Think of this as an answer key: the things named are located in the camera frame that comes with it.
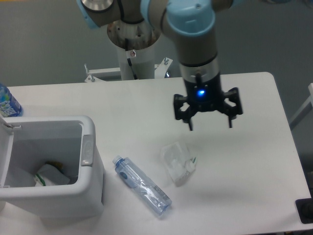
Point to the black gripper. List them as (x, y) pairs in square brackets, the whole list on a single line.
[(207, 97)]

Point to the clear plastic wrapper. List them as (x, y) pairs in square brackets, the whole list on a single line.
[(178, 161)]

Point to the clear plastic bottle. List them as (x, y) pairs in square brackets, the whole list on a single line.
[(149, 192)]

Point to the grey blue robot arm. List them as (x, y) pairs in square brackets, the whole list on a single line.
[(189, 24)]

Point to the white paper trash in bin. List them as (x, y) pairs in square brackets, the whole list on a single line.
[(51, 174)]

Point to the white plastic trash can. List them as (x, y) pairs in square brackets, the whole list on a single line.
[(26, 143)]

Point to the black clamp at table edge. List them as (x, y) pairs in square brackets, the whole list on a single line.
[(305, 210)]

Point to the blue labelled water bottle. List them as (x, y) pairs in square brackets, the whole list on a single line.
[(9, 106)]

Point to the white pedestal base frame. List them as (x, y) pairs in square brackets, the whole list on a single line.
[(115, 74)]

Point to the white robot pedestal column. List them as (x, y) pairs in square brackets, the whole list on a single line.
[(135, 46)]

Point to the white frame at right edge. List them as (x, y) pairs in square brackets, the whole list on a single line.
[(303, 110)]

